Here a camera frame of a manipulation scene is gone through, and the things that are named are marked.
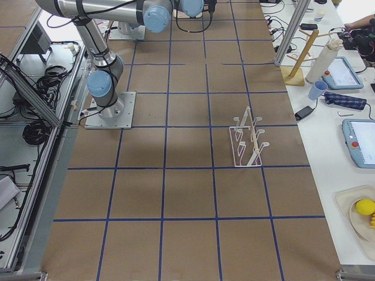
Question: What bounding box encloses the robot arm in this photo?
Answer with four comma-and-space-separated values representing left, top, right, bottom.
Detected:
37, 1, 206, 118

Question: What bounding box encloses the blue cup on desk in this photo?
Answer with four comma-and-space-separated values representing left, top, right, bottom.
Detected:
308, 81, 328, 100

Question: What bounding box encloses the wooden mug tree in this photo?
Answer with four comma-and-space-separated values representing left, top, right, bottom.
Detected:
280, 29, 332, 87

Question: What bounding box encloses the black power adapter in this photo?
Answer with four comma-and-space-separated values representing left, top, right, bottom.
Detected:
294, 106, 315, 121

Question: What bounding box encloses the folded plaid umbrella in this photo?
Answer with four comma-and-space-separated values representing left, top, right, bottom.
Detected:
323, 91, 367, 111

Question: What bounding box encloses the blue teach pendant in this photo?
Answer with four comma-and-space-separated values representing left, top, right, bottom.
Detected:
342, 119, 374, 169
322, 56, 364, 90

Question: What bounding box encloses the tray with toy fruit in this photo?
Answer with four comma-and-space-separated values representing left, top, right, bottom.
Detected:
335, 185, 374, 261

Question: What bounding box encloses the white wire cup rack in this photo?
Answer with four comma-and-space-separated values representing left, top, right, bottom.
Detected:
229, 106, 270, 167

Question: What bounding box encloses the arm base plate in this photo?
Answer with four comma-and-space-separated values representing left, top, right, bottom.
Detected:
85, 92, 136, 129
109, 22, 145, 41

